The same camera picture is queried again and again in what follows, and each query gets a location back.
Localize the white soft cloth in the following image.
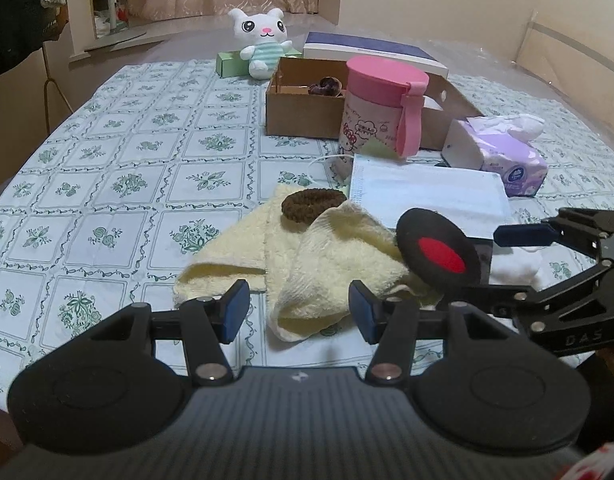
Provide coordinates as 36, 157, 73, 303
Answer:
490, 247, 545, 291

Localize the pale yellow towel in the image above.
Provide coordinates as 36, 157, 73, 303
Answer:
173, 182, 443, 343

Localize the white plush toy striped shirt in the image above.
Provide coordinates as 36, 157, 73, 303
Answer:
228, 7, 294, 80

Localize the purple tissue pack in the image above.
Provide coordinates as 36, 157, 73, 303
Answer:
441, 114, 549, 198

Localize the blue and white flat box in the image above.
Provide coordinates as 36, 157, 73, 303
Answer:
302, 31, 449, 80

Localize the light green box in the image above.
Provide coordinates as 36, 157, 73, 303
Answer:
216, 50, 303, 78

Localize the dark purple hair scrunchie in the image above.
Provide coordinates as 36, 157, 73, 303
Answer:
307, 76, 346, 97

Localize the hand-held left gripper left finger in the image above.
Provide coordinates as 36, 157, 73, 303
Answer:
89, 279, 251, 387

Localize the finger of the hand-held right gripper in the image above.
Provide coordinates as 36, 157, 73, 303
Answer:
439, 259, 614, 320
493, 207, 614, 263

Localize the black round red-centred pad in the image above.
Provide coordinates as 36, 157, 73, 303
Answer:
396, 207, 483, 293

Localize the pink lidded cup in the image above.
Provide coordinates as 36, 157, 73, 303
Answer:
337, 56, 430, 161

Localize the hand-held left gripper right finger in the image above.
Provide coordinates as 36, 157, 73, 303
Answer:
348, 280, 513, 386

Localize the black coat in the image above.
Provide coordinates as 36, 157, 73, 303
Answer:
0, 0, 46, 79

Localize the red white patterned clothing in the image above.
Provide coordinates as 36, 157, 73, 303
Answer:
557, 442, 614, 480

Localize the metal clothes rack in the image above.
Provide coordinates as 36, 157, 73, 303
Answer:
42, 42, 76, 133

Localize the brown cardboard box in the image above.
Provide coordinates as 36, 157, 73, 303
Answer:
265, 56, 483, 151

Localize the brown hair scrunchie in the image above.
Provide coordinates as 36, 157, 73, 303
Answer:
281, 187, 349, 222

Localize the light green cloth piece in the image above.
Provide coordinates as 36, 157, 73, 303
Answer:
354, 140, 404, 162

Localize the brown jacket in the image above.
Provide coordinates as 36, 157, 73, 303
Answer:
39, 4, 70, 41

